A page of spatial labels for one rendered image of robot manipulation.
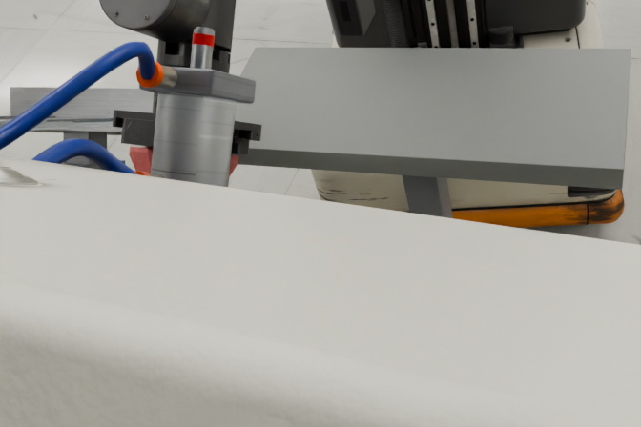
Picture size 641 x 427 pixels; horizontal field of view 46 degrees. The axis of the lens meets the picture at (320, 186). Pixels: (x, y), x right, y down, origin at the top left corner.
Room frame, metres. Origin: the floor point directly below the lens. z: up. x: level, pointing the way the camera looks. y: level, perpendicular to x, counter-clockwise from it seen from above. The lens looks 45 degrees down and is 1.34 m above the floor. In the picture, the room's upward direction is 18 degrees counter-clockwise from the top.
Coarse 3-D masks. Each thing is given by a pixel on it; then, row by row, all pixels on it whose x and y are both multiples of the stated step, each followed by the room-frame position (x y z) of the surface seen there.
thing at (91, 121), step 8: (0, 120) 0.61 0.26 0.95; (8, 120) 0.61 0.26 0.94; (48, 120) 0.65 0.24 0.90; (56, 120) 0.66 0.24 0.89; (64, 120) 0.66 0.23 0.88; (72, 120) 0.67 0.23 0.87; (80, 120) 0.68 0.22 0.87; (88, 120) 0.69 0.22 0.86; (96, 120) 0.70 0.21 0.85; (104, 120) 0.71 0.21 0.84; (112, 120) 0.72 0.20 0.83; (40, 128) 0.64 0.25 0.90; (48, 128) 0.64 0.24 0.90; (56, 128) 0.65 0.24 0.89; (64, 128) 0.66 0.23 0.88; (72, 128) 0.67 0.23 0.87
